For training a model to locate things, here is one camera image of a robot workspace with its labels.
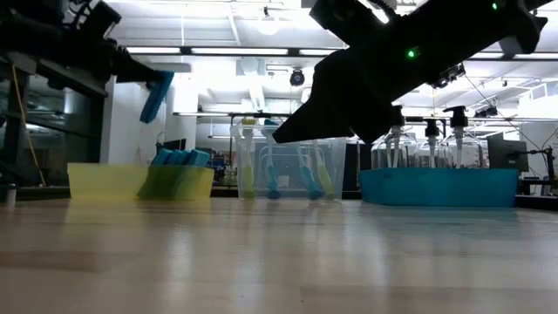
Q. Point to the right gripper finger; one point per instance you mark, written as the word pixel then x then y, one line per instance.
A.
pixel 331 96
pixel 377 122

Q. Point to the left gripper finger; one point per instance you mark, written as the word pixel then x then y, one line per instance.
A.
pixel 139 74

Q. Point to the blue bristle dish brush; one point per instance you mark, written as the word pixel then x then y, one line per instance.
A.
pixel 309 183

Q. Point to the green bristle dish brush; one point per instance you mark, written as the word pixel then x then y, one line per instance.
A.
pixel 248 174

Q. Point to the black computer monitor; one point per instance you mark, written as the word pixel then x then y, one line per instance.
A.
pixel 171 145
pixel 508 152

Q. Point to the clear plastic bin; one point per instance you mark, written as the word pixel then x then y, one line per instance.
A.
pixel 287 165

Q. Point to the blue plastic bin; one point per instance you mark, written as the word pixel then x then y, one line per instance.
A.
pixel 436 187

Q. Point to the round white ceiling lamp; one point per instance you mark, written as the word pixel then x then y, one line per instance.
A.
pixel 268 24

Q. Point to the yellow plastic bin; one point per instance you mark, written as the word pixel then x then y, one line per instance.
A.
pixel 104 181

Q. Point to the black ceiling camera cluster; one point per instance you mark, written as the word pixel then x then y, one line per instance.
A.
pixel 449 74

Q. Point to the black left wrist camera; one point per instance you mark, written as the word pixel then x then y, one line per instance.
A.
pixel 93 17

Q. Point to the small white post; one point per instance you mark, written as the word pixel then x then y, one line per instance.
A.
pixel 11 196

